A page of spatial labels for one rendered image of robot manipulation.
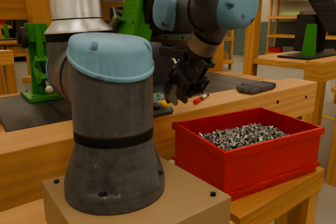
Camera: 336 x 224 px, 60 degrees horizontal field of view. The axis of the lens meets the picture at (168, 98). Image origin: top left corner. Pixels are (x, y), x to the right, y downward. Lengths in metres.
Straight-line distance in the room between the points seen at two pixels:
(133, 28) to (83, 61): 0.68
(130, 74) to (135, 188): 0.15
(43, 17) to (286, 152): 1.03
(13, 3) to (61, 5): 0.88
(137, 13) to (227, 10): 0.61
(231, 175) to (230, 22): 0.32
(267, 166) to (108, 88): 0.45
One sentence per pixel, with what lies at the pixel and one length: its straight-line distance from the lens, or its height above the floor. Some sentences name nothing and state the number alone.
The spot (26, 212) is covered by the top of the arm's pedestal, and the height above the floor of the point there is 0.85.
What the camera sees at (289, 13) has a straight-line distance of 10.14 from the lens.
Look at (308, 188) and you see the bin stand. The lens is 0.84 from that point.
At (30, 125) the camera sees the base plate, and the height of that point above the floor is 0.90.
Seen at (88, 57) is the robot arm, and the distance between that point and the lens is 0.37.
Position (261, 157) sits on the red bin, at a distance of 0.68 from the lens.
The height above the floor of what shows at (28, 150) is 0.89.
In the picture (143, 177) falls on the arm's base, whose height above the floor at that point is 0.97.
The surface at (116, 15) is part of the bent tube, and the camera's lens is 1.10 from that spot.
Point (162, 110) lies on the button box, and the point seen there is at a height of 0.92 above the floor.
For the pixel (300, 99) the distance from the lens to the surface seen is 1.45.
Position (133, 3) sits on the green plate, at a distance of 1.09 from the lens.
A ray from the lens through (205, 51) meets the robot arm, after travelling 0.70.
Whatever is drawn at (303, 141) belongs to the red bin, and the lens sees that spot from 0.77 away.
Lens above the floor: 1.17
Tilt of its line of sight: 14 degrees down
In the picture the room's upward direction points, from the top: straight up
